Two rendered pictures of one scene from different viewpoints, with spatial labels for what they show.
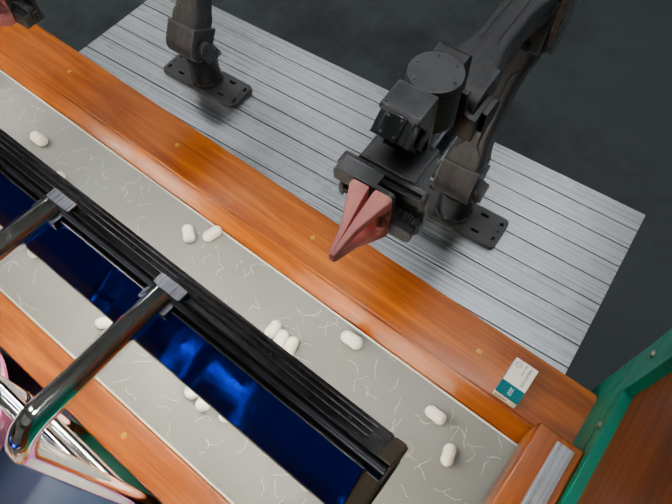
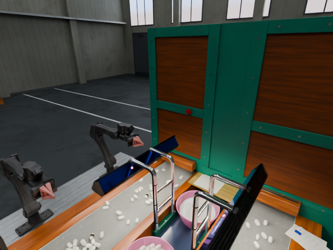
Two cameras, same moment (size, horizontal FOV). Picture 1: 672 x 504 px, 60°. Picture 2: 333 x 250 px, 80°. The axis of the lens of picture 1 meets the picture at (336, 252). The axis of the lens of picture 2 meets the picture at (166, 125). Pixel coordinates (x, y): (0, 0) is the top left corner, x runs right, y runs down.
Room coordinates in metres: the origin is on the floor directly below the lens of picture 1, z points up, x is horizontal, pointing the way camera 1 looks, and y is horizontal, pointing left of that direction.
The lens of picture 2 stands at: (0.12, 1.19, 1.69)
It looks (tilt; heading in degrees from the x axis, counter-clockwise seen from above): 22 degrees down; 270
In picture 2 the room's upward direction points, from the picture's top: straight up
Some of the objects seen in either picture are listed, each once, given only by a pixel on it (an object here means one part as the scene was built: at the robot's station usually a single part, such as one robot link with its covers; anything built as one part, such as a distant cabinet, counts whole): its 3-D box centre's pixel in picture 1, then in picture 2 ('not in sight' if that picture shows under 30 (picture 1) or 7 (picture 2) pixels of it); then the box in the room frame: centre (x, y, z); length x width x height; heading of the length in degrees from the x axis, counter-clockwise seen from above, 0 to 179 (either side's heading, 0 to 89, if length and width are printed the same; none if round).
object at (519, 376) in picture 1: (515, 382); not in sight; (0.25, -0.25, 0.77); 0.06 x 0.04 x 0.02; 142
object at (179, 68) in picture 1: (204, 66); (33, 217); (0.95, 0.28, 0.71); 0.20 x 0.07 x 0.08; 55
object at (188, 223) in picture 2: not in sight; (197, 211); (-0.06, 0.25, 0.72); 0.27 x 0.27 x 0.10
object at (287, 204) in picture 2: not in sight; (270, 197); (-0.49, 0.24, 0.83); 0.30 x 0.06 x 0.07; 142
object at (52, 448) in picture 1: (115, 386); (153, 190); (0.21, 0.26, 0.90); 0.20 x 0.19 x 0.45; 52
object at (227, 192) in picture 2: not in sight; (213, 186); (-0.19, 0.07, 0.77); 0.33 x 0.15 x 0.01; 142
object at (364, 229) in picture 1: (347, 219); (137, 143); (0.33, -0.01, 1.07); 0.09 x 0.07 x 0.07; 145
